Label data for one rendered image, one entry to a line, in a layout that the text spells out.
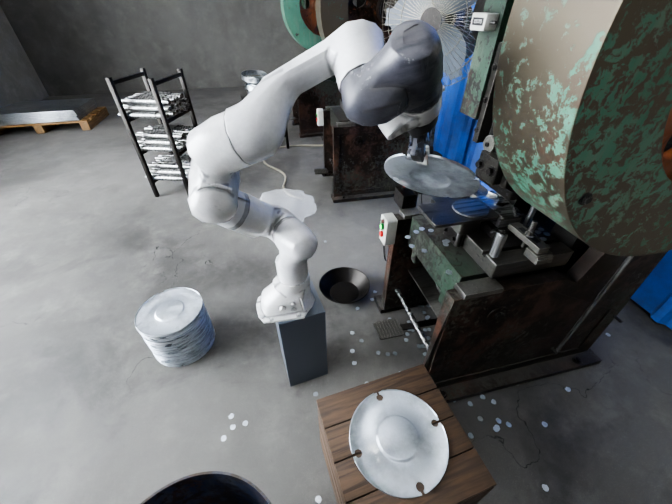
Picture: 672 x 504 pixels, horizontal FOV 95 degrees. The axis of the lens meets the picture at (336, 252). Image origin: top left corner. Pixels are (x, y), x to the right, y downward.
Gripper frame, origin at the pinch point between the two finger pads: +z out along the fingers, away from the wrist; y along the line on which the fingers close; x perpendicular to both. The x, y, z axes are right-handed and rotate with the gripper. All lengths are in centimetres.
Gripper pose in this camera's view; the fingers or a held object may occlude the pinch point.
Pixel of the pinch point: (422, 154)
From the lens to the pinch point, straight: 89.1
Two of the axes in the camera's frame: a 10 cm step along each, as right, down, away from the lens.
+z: 3.0, 1.6, 9.4
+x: -9.0, -2.8, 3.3
